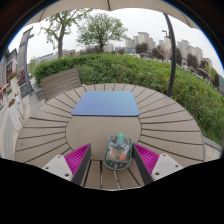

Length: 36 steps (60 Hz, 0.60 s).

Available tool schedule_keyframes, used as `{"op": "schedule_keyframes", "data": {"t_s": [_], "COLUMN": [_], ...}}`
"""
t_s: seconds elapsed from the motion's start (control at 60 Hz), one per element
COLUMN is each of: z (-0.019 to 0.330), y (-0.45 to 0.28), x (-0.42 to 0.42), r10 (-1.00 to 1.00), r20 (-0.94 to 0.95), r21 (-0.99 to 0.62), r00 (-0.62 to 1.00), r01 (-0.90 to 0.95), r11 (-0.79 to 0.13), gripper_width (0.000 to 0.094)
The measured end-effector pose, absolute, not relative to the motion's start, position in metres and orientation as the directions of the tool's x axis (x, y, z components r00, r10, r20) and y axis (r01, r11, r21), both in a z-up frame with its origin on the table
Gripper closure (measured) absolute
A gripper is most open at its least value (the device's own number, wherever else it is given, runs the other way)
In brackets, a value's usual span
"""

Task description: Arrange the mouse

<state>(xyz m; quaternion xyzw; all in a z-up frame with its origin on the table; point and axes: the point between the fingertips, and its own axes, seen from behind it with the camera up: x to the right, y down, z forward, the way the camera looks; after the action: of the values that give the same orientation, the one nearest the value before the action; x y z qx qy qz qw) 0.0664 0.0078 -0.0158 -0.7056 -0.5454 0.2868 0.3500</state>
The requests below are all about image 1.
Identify beige patio umbrella canopy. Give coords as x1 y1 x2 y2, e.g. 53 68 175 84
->
24 0 201 31

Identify blue square mouse pad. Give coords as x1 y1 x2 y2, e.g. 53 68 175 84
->
70 90 141 118

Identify far apartment buildings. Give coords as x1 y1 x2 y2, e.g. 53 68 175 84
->
124 31 214 68

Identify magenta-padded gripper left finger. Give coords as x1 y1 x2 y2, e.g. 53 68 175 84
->
42 143 93 187

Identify transparent green computer mouse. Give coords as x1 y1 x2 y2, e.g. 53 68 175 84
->
103 132 134 172

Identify green trimmed hedge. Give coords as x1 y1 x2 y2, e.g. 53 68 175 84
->
32 52 224 146

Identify round-crowned green tree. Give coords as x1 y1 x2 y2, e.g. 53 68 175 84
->
76 12 129 54

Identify brown slatted outdoor chair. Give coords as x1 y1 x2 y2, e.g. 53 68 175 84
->
39 67 83 102

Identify tall grey sign pillar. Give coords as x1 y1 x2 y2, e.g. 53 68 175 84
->
16 26 36 100

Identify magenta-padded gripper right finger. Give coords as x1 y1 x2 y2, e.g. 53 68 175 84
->
131 142 185 186

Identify dark curved umbrella pole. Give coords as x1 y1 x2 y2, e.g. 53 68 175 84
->
162 13 178 98

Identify white planter box with flowers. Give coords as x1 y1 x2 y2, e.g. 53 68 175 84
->
7 98 25 133
6 71 22 101

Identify tall thin-trunked tree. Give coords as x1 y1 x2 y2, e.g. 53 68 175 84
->
39 8 93 60

